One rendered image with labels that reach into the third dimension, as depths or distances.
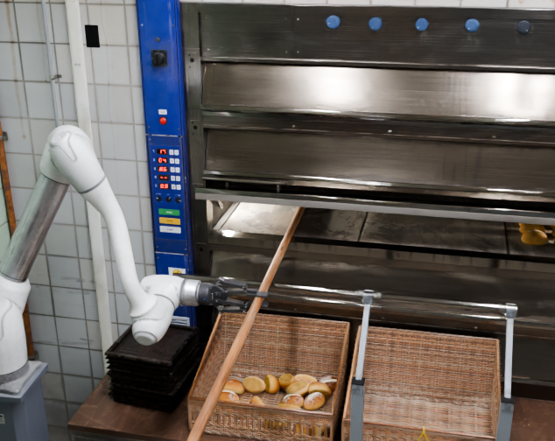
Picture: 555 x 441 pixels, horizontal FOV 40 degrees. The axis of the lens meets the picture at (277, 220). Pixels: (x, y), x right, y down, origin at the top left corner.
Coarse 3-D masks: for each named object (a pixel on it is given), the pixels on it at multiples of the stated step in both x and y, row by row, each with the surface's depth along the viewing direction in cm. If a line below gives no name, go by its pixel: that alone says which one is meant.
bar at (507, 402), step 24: (288, 288) 273; (312, 288) 272; (336, 288) 271; (504, 312) 259; (360, 360) 260; (360, 384) 255; (504, 384) 250; (360, 408) 258; (504, 408) 246; (360, 432) 262; (504, 432) 249
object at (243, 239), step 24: (216, 240) 315; (240, 240) 313; (264, 240) 311; (312, 240) 309; (336, 240) 309; (456, 264) 296; (480, 264) 294; (504, 264) 292; (528, 264) 290; (552, 264) 287
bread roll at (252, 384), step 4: (252, 376) 313; (244, 380) 313; (248, 380) 312; (252, 380) 312; (256, 380) 311; (260, 380) 311; (244, 384) 312; (248, 384) 312; (252, 384) 311; (256, 384) 311; (260, 384) 310; (264, 384) 311; (248, 388) 311; (252, 388) 311; (256, 388) 310; (260, 388) 310; (264, 388) 311; (252, 392) 311; (256, 392) 311; (260, 392) 311
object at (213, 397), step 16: (304, 208) 336; (288, 240) 303; (272, 272) 276; (256, 304) 253; (240, 336) 234; (224, 368) 217; (224, 384) 213; (208, 400) 203; (208, 416) 198; (192, 432) 191
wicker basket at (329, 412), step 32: (224, 320) 324; (256, 320) 321; (288, 320) 318; (320, 320) 315; (224, 352) 325; (288, 352) 320; (320, 352) 317; (192, 384) 292; (192, 416) 292; (224, 416) 286; (256, 416) 283; (288, 416) 280; (320, 416) 277
